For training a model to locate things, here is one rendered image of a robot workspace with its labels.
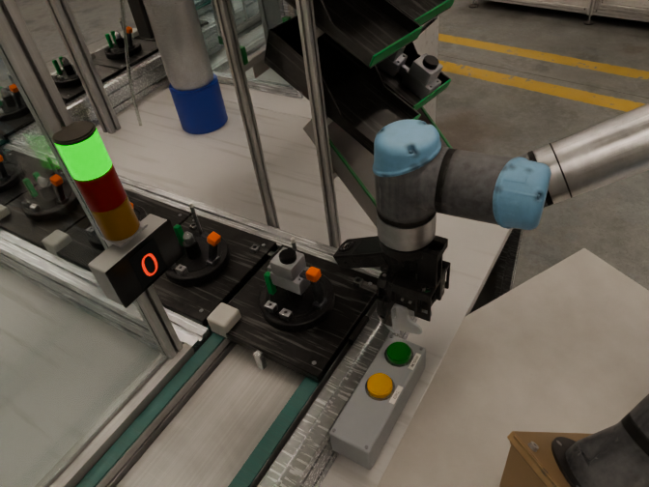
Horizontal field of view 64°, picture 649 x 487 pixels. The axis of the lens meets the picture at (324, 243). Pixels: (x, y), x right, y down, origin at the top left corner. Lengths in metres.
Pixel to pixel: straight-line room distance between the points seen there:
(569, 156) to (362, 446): 0.49
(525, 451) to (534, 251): 1.85
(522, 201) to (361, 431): 0.44
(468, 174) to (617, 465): 0.39
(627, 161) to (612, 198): 2.21
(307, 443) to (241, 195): 0.81
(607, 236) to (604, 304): 1.52
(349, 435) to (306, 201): 0.72
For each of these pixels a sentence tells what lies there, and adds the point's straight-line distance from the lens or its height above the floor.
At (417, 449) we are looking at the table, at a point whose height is 0.86.
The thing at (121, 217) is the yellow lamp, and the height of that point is 1.29.
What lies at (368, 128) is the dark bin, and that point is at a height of 1.21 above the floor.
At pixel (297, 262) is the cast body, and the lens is 0.89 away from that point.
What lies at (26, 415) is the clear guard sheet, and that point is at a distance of 0.85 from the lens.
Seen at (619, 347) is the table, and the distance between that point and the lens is 1.11.
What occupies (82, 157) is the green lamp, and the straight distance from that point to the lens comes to 0.68.
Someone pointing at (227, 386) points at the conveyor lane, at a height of 0.92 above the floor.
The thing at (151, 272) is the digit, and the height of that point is 1.19.
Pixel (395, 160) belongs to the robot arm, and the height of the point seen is 1.38.
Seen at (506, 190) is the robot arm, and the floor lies 1.36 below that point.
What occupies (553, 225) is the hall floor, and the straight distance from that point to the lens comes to 2.68.
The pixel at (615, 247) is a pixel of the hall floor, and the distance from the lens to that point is 2.64.
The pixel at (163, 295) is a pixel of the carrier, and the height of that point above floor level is 0.97.
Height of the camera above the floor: 1.70
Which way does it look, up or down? 42 degrees down
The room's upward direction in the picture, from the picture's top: 8 degrees counter-clockwise
